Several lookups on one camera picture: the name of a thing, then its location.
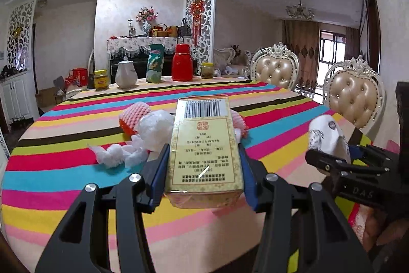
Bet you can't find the white lace cloth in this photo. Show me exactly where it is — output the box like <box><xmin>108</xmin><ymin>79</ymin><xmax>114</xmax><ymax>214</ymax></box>
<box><xmin>107</xmin><ymin>37</ymin><xmax>194</xmax><ymax>60</ymax></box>

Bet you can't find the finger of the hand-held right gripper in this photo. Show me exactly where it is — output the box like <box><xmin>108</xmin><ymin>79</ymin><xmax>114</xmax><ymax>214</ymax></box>
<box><xmin>305</xmin><ymin>150</ymin><xmax>389</xmax><ymax>178</ymax></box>
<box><xmin>348</xmin><ymin>143</ymin><xmax>398</xmax><ymax>166</ymax></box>

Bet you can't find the window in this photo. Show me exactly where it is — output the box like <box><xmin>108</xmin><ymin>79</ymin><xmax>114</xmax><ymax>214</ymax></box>
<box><xmin>318</xmin><ymin>31</ymin><xmax>347</xmax><ymax>101</ymax></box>

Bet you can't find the white ceramic teapot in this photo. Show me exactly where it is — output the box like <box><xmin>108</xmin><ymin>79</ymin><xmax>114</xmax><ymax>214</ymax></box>
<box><xmin>115</xmin><ymin>56</ymin><xmax>139</xmax><ymax>89</ymax></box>

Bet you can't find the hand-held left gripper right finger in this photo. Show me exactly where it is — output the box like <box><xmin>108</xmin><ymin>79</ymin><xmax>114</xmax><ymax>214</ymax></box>
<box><xmin>238</xmin><ymin>143</ymin><xmax>374</xmax><ymax>273</ymax></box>

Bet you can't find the white plastic bag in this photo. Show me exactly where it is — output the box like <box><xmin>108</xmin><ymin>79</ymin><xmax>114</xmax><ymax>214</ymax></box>
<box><xmin>136</xmin><ymin>110</ymin><xmax>176</xmax><ymax>152</ymax></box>
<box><xmin>88</xmin><ymin>135</ymin><xmax>151</xmax><ymax>169</ymax></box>

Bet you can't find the white lattice screen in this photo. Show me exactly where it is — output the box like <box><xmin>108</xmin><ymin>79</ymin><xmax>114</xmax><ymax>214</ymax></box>
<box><xmin>185</xmin><ymin>0</ymin><xmax>214</xmax><ymax>63</ymax></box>

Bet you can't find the cardboard box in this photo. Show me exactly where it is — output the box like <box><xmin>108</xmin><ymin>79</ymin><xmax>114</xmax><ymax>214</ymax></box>
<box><xmin>36</xmin><ymin>86</ymin><xmax>66</xmax><ymax>107</ymax></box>

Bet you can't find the yellow label glass jar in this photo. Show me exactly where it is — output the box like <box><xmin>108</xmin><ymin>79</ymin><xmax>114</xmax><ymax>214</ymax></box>
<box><xmin>94</xmin><ymin>69</ymin><xmax>109</xmax><ymax>91</ymax></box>

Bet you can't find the green snack bag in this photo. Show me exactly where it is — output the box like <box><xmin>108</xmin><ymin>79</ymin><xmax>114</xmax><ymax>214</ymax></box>
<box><xmin>146</xmin><ymin>43</ymin><xmax>165</xmax><ymax>83</ymax></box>

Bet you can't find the black handbag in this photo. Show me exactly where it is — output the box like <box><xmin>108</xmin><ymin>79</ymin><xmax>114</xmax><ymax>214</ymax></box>
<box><xmin>178</xmin><ymin>18</ymin><xmax>193</xmax><ymax>37</ymax></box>

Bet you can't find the chandelier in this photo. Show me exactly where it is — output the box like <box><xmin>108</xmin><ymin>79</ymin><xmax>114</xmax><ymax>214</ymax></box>
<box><xmin>285</xmin><ymin>0</ymin><xmax>315</xmax><ymax>20</ymax></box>

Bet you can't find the beige tufted ornate chair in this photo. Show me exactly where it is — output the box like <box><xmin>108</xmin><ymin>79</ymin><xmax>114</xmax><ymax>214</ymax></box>
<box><xmin>323</xmin><ymin>56</ymin><xmax>385</xmax><ymax>133</ymax></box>
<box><xmin>250</xmin><ymin>42</ymin><xmax>300</xmax><ymax>91</ymax></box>

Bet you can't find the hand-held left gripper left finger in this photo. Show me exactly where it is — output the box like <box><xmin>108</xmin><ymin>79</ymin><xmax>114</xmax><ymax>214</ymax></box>
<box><xmin>35</xmin><ymin>143</ymin><xmax>171</xmax><ymax>273</ymax></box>

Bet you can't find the red thermos jug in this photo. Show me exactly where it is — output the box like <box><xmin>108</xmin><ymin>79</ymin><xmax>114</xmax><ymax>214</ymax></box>
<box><xmin>172</xmin><ymin>43</ymin><xmax>194</xmax><ymax>82</ymax></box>

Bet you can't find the group of baskets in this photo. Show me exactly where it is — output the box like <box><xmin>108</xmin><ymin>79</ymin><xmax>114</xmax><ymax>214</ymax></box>
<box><xmin>152</xmin><ymin>24</ymin><xmax>178</xmax><ymax>38</ymax></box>

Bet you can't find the white lattice wall panel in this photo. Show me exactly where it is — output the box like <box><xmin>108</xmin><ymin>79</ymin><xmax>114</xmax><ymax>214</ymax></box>
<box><xmin>7</xmin><ymin>0</ymin><xmax>37</xmax><ymax>69</ymax></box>

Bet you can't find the brown curtain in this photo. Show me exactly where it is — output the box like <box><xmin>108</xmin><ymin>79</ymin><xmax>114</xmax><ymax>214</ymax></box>
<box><xmin>283</xmin><ymin>20</ymin><xmax>320</xmax><ymax>88</ymax></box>

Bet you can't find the person's right hand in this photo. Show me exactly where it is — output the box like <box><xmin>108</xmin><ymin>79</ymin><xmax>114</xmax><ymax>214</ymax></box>
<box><xmin>362</xmin><ymin>207</ymin><xmax>401</xmax><ymax>249</ymax></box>

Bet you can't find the orange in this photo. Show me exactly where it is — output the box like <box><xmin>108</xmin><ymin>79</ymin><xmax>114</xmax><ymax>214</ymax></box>
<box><xmin>118</xmin><ymin>102</ymin><xmax>151</xmax><ymax>137</ymax></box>
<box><xmin>231</xmin><ymin>110</ymin><xmax>250</xmax><ymax>143</ymax></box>

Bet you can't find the yellow printed carton box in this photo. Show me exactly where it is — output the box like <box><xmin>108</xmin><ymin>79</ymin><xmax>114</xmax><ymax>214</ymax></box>
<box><xmin>164</xmin><ymin>94</ymin><xmax>246</xmax><ymax>209</ymax></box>

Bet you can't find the white ornate sofa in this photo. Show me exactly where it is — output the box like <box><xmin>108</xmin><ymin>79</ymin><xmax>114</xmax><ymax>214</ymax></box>
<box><xmin>213</xmin><ymin>47</ymin><xmax>253</xmax><ymax>78</ymax></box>

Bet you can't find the dark pickle jar yellow lid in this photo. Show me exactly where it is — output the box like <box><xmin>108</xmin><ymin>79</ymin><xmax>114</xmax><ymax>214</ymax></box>
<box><xmin>200</xmin><ymin>62</ymin><xmax>214</xmax><ymax>79</ymax></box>

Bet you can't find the flower bouquet in porcelain vase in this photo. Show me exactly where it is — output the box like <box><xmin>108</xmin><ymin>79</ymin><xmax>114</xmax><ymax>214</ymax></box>
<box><xmin>136</xmin><ymin>7</ymin><xmax>159</xmax><ymax>36</ymax></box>

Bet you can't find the red hanging knot ornament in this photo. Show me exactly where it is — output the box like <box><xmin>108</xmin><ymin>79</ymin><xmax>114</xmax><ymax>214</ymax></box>
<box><xmin>188</xmin><ymin>0</ymin><xmax>205</xmax><ymax>45</ymax></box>

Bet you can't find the white printed paper cup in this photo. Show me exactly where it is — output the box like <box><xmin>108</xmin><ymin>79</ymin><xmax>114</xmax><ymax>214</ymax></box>
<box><xmin>307</xmin><ymin>115</ymin><xmax>352</xmax><ymax>165</ymax></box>

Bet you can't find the white low cabinet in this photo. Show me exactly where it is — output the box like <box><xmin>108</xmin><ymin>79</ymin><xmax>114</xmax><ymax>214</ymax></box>
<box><xmin>0</xmin><ymin>70</ymin><xmax>40</xmax><ymax>125</ymax></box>

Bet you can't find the red gift box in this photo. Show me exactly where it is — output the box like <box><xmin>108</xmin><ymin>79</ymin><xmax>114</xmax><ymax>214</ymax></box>
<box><xmin>72</xmin><ymin>68</ymin><xmax>88</xmax><ymax>90</ymax></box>

